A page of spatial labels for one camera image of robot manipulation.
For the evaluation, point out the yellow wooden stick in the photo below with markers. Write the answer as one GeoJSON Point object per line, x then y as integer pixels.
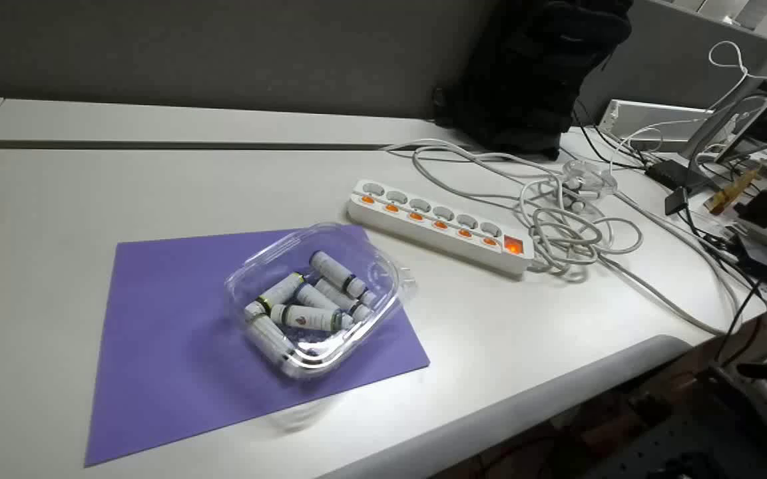
{"type": "Point", "coordinates": [730, 190]}

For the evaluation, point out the black bag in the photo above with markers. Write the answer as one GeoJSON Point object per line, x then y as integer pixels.
{"type": "Point", "coordinates": [525, 80]}

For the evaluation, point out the white tube black cap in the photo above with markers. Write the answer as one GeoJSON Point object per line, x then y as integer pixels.
{"type": "Point", "coordinates": [272, 343]}
{"type": "Point", "coordinates": [307, 317]}
{"type": "Point", "coordinates": [364, 306]}
{"type": "Point", "coordinates": [333, 269]}
{"type": "Point", "coordinates": [317, 295]}

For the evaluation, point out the clear plastic bag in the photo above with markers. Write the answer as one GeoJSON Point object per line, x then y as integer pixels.
{"type": "Point", "coordinates": [357, 247]}

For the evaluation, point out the white power strip orange switches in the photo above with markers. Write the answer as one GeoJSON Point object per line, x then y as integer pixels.
{"type": "Point", "coordinates": [419, 228]}

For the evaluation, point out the white box device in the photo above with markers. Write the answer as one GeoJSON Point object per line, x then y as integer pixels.
{"type": "Point", "coordinates": [652, 120]}

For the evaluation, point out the grey cylindrical adapters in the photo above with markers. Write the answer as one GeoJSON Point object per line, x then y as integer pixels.
{"type": "Point", "coordinates": [279, 293]}

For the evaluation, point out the silver monitor stand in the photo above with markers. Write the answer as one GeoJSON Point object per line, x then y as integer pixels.
{"type": "Point", "coordinates": [739, 108]}

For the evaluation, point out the purple mat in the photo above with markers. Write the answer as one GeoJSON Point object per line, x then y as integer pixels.
{"type": "Point", "coordinates": [162, 355]}

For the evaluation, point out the black chair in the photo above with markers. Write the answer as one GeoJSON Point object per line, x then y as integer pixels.
{"type": "Point", "coordinates": [746, 399]}

